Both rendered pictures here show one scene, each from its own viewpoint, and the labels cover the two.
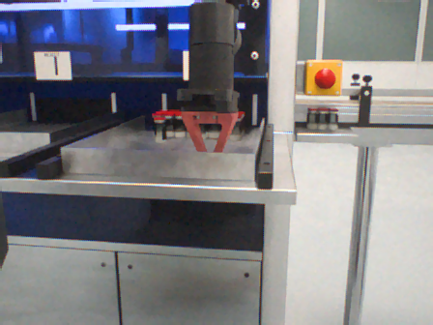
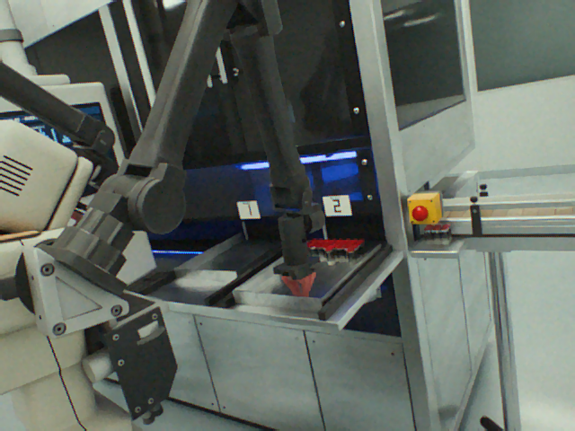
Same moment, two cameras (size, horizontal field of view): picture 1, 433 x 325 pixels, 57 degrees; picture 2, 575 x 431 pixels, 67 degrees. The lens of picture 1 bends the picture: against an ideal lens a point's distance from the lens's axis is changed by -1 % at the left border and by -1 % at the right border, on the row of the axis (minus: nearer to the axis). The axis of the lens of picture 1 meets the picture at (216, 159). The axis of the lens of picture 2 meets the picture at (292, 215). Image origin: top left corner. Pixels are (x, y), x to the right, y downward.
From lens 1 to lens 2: 61 cm
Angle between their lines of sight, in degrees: 27
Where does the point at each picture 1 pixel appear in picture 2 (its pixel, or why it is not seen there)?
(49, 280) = (267, 347)
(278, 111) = (393, 235)
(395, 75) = not seen: outside the picture
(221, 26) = (292, 232)
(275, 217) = (406, 312)
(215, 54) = (290, 247)
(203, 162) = (296, 301)
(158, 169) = (277, 303)
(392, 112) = (502, 224)
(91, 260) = (289, 335)
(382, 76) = not seen: outside the picture
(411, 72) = not seen: outside the picture
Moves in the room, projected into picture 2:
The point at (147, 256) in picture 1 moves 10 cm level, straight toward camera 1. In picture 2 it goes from (323, 335) to (317, 352)
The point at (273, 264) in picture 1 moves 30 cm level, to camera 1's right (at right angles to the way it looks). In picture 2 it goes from (411, 347) to (524, 354)
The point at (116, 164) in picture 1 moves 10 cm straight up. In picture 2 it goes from (258, 300) to (249, 262)
